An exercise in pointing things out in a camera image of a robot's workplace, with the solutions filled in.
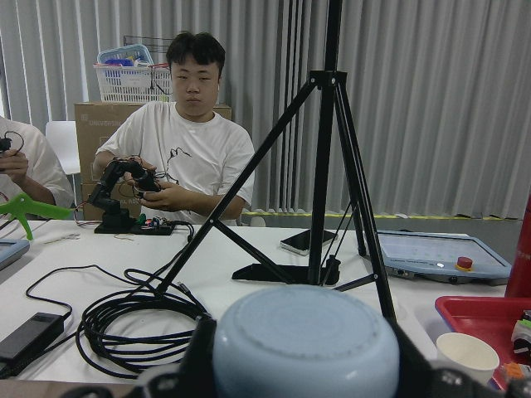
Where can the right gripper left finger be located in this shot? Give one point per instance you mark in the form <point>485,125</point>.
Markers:
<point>195,372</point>

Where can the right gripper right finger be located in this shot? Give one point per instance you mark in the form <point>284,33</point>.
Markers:
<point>414,369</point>

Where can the light blue plastic cup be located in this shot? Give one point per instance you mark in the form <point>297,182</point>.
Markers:
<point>304,341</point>

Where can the white paper cup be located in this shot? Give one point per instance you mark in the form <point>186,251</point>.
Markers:
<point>468,354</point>

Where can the red plastic tray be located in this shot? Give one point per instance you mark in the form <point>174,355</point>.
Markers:
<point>490,319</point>

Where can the blue teach pendant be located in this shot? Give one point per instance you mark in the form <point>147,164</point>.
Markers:
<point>446,258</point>
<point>11,251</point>

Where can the red bottle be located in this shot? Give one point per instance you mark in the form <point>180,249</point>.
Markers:
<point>519,280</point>

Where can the black tripod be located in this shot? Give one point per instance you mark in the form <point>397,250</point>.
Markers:
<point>334,113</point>

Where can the smartphone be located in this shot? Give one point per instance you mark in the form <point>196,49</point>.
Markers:
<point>300,243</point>

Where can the black power adapter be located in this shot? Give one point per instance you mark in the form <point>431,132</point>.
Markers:
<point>32,337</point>

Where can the person in white t-shirt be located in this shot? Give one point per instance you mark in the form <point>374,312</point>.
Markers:
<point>198,152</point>

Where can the person with glasses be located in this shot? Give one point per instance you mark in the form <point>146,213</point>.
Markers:
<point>31,166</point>

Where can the white plastic basket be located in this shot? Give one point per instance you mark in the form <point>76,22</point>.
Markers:
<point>128,74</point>

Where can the green handled grabber stick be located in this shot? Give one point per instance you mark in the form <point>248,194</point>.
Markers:
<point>22,205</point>

